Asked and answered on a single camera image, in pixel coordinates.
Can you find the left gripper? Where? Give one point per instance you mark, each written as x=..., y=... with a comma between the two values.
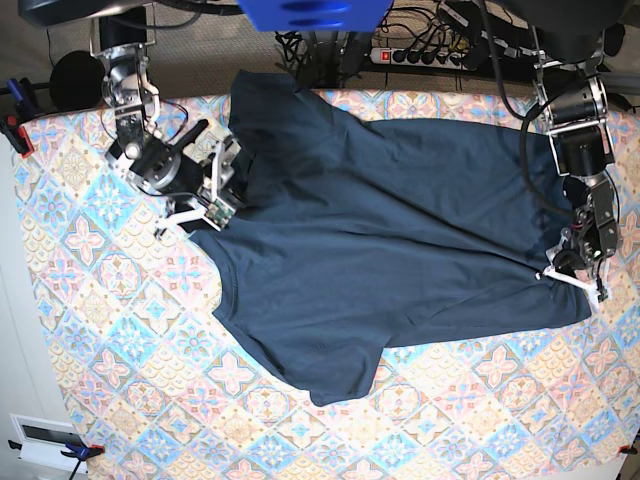
x=574, y=261

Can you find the white power strip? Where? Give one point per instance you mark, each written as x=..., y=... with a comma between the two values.
x=416, y=58

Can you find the blue clamp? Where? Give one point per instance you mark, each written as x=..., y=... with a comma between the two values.
x=25, y=105
x=75, y=452

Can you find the black round stool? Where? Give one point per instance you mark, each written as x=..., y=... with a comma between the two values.
x=76, y=82

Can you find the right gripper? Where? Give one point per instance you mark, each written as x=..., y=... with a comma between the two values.
x=205, y=192

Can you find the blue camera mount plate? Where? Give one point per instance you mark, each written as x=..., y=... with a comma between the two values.
x=315, y=15

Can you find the dark navy t-shirt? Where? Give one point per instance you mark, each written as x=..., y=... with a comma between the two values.
x=354, y=237

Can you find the blue clamp upper left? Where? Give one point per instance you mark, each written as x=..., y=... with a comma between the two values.
x=25, y=105

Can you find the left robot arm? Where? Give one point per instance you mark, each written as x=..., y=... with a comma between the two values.
x=568, y=46

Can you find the blue clamp lower left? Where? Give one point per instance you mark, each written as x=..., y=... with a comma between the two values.
x=75, y=452

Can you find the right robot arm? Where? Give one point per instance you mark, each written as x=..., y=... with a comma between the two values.
x=121, y=42

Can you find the patterned tile tablecloth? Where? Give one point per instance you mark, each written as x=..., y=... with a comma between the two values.
x=149, y=374

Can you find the white wall outlet box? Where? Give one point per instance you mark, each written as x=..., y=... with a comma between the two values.
x=42, y=442

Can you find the black round base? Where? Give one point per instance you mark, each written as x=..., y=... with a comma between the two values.
x=612, y=39

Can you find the orange clamp lower right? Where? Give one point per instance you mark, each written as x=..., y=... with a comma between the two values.
x=628, y=450

